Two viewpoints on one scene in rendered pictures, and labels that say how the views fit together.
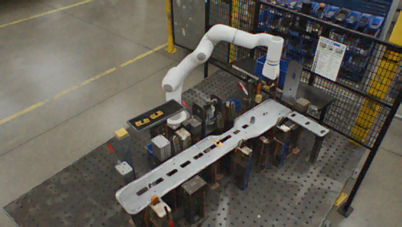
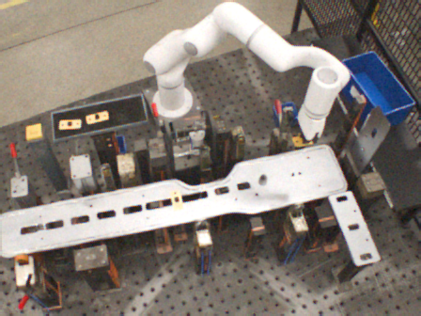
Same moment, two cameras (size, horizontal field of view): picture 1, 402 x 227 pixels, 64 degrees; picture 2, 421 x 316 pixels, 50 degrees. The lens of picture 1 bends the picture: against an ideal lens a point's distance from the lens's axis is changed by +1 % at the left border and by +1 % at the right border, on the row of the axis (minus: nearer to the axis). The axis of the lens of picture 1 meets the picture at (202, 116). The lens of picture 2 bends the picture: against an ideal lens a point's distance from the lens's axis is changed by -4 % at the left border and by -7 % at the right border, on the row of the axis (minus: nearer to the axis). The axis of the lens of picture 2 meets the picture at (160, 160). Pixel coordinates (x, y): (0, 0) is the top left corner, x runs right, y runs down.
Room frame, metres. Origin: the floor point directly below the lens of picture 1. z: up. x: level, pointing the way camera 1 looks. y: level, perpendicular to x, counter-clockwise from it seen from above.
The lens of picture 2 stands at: (0.86, -0.54, 2.60)
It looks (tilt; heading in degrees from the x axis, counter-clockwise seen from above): 59 degrees down; 37
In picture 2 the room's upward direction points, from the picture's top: 7 degrees counter-clockwise
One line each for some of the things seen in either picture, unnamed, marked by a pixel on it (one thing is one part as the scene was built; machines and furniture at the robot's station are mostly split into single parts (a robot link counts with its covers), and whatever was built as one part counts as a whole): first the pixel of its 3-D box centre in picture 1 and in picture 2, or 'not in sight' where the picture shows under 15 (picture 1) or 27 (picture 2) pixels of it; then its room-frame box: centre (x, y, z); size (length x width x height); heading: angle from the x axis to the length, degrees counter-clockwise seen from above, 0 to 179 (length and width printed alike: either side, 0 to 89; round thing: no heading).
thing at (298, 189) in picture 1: (224, 156); (214, 202); (1.70, -0.18, 0.68); 2.56 x 1.61 x 0.04; 141
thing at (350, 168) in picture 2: (283, 116); (344, 181); (1.98, -0.66, 0.85); 0.12 x 0.03 x 0.30; 42
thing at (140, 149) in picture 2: (186, 144); (144, 169); (1.60, 0.11, 0.90); 0.05 x 0.05 x 0.40; 42
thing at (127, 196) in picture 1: (216, 146); (172, 203); (1.48, -0.10, 1.00); 1.38 x 0.22 x 0.02; 132
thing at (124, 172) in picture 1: (128, 187); (32, 205); (1.23, 0.44, 0.88); 0.11 x 0.10 x 0.36; 42
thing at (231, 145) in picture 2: (227, 123); (234, 158); (1.84, -0.19, 0.88); 0.11 x 0.09 x 0.37; 42
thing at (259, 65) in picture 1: (276, 70); (372, 91); (2.29, -0.61, 1.10); 0.30 x 0.17 x 0.13; 50
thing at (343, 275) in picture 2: (316, 147); (352, 268); (1.63, -0.82, 0.84); 0.11 x 0.06 x 0.29; 42
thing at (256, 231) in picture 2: (262, 154); (254, 240); (1.56, -0.42, 0.84); 0.11 x 0.08 x 0.29; 42
